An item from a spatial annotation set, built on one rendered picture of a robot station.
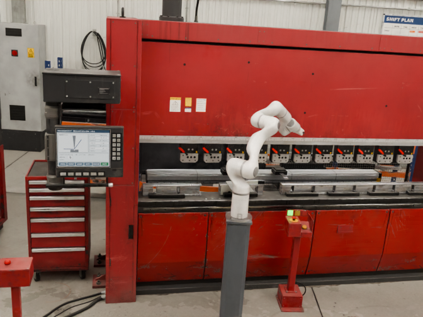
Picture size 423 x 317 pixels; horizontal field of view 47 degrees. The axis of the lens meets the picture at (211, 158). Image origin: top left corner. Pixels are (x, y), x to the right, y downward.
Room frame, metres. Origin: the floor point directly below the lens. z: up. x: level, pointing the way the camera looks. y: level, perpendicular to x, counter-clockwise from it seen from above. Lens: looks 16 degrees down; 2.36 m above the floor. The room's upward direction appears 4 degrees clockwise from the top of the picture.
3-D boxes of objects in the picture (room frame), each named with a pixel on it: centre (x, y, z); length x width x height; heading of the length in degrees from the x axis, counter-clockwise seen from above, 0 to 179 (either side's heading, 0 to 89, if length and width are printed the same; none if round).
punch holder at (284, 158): (4.08, -0.59, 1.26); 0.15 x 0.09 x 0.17; 102
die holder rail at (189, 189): (3.88, 0.32, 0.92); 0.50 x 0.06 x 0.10; 102
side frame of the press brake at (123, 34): (3.96, 0.77, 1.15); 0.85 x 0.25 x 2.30; 12
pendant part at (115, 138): (3.20, 0.84, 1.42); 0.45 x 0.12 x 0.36; 103
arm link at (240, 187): (3.22, -0.19, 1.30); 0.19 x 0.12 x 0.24; 55
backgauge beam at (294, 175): (4.38, -0.55, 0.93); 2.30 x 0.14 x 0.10; 102
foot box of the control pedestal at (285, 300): (3.71, -0.76, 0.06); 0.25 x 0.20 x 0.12; 5
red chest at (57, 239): (4.02, 1.32, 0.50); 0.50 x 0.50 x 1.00; 12
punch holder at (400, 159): (4.34, -1.76, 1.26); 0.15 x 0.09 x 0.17; 102
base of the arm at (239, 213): (3.20, -0.22, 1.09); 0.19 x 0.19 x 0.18
